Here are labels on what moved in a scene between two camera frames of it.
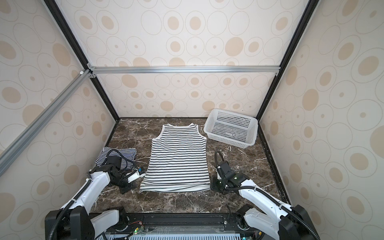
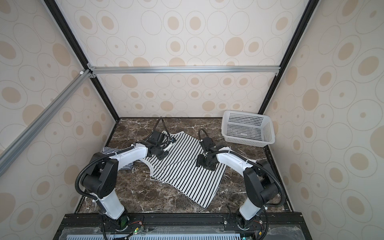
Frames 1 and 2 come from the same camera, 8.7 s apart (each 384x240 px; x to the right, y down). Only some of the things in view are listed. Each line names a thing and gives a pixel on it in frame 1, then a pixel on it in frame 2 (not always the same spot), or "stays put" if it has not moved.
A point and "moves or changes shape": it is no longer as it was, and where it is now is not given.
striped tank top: x=178 y=161 moves or changes shape
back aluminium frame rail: x=92 y=70 stays put
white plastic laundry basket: x=235 y=129 moves or changes shape
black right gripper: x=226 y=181 to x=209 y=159
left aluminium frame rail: x=35 y=124 stays put
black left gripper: x=124 y=189 to x=163 y=156
